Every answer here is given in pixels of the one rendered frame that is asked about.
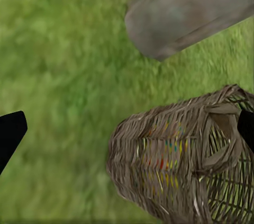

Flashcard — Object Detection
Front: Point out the wicker basket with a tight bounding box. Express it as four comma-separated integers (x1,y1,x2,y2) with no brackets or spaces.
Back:
105,83,254,224

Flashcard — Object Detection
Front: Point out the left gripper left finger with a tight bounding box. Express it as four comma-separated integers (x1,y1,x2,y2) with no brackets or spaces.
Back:
0,111,28,174

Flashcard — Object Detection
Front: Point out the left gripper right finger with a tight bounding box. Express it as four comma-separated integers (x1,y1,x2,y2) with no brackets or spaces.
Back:
237,109,254,155

